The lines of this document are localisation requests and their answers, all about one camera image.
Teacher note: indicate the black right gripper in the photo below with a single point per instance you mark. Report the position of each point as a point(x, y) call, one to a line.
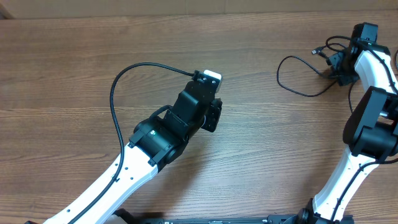
point(339, 74)

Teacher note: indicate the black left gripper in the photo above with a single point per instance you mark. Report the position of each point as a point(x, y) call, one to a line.
point(213, 111)

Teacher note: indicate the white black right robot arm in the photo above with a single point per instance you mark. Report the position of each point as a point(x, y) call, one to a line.
point(370, 133)

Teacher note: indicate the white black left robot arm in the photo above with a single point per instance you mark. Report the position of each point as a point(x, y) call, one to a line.
point(156, 142)

